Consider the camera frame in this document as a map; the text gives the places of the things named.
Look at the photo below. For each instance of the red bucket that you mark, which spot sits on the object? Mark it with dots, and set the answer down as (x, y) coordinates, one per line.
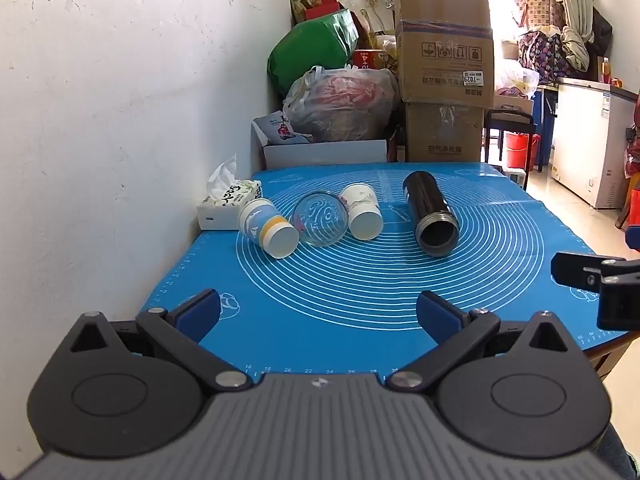
(517, 150)

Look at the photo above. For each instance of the red gift box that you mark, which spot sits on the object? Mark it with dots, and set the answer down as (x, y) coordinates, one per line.
(322, 5)

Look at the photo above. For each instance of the small blue and white bag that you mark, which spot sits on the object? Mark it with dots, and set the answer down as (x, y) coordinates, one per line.
(279, 128)

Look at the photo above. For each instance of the orange bottle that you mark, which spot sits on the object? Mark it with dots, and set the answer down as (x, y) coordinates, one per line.
(606, 70)

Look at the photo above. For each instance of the beige patterned bag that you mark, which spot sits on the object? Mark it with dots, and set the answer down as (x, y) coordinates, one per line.
(540, 10)

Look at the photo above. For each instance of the white tissue box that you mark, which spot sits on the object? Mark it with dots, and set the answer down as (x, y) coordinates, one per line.
(225, 202)

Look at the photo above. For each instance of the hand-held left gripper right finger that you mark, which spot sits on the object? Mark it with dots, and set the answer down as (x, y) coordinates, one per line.
(439, 316)

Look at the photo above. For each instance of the large brown cardboard box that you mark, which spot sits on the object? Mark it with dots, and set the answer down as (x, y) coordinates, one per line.
(442, 35)

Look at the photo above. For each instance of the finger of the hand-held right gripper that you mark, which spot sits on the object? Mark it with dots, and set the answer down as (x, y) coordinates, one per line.
(575, 269)

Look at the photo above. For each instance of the black chair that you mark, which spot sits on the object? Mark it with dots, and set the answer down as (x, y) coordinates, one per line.
(507, 115)

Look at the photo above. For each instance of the green bag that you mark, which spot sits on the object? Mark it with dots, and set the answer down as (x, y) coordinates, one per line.
(310, 45)

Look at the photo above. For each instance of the blue silicone baking mat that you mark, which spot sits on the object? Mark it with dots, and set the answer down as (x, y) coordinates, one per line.
(350, 285)

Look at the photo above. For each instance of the red and white box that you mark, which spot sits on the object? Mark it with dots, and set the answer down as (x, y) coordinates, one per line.
(367, 59)

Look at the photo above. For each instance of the clear plastic bag of clothes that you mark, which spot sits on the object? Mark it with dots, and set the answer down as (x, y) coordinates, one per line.
(345, 105)

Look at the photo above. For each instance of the white chest freezer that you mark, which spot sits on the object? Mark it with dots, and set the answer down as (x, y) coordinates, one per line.
(585, 135)

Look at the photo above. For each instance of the white cardboard box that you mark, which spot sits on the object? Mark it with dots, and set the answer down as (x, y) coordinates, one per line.
(325, 153)

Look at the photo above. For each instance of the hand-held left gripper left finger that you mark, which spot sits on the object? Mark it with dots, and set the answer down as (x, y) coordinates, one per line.
(200, 316)

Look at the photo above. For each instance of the blue and yellow paper cup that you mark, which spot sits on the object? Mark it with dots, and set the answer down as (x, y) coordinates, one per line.
(265, 227)

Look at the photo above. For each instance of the small brown cardboard box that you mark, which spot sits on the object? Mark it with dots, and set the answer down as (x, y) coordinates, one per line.
(442, 130)

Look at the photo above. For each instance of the black thermos cup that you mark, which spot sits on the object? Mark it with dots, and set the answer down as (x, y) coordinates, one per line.
(426, 200)

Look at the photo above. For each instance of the clear glass cup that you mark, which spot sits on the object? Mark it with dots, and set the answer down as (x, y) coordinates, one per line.
(320, 220)

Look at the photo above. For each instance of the purple floral bag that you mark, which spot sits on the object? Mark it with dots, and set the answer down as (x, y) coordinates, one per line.
(542, 55)

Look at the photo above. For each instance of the white plastic bag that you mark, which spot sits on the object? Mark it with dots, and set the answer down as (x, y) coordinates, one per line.
(517, 82)

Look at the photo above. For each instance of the white floral paper cup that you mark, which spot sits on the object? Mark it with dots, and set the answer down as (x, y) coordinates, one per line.
(362, 210)

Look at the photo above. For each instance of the person's leg in jeans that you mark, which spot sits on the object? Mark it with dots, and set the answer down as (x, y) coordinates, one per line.
(617, 455)

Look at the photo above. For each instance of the black garment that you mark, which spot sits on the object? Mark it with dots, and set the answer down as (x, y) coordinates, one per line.
(601, 32)

